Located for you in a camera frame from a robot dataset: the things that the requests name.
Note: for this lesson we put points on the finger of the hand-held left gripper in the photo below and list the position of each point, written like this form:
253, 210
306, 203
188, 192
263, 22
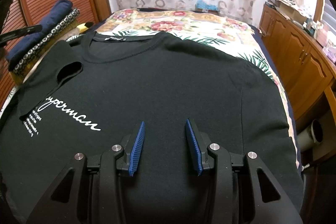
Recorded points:
21, 31

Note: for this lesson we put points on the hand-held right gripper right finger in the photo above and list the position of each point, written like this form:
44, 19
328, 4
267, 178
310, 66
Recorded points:
193, 148

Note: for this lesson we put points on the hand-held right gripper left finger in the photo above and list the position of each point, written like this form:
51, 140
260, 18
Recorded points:
137, 150

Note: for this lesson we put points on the black t-shirt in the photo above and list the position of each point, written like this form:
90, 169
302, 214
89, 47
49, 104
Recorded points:
157, 82

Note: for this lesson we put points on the navy folded cloth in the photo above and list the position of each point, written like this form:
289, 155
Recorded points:
47, 22

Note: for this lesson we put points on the grey pipe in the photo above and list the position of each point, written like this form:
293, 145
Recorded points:
307, 134

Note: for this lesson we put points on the floral leaf-print bedspread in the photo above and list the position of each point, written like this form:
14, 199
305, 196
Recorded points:
183, 24

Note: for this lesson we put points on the wooden cabinet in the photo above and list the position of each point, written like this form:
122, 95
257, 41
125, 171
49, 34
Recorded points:
296, 56

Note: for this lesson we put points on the blue packet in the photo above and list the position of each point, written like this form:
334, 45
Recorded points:
206, 5

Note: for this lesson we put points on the cardboard box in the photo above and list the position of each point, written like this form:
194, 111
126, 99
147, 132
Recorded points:
291, 10

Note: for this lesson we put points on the grey window blind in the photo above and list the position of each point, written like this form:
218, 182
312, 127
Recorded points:
330, 14

